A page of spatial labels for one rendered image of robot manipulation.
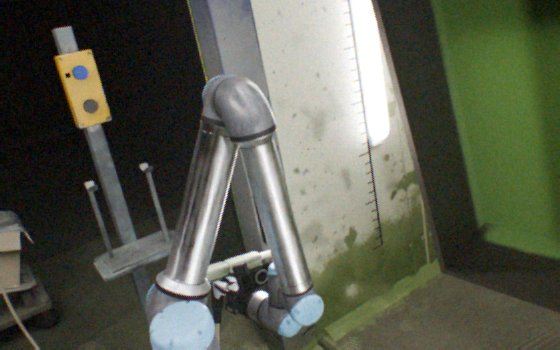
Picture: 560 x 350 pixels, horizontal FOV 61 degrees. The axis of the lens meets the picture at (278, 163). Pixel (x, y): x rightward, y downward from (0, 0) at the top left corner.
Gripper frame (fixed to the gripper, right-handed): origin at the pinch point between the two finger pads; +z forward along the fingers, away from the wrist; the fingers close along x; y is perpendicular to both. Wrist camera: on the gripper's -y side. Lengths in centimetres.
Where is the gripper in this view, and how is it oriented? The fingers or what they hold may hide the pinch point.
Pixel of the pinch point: (216, 277)
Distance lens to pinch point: 171.5
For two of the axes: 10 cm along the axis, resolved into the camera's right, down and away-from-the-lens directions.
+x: 6.9, -1.3, 7.1
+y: -0.3, 9.8, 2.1
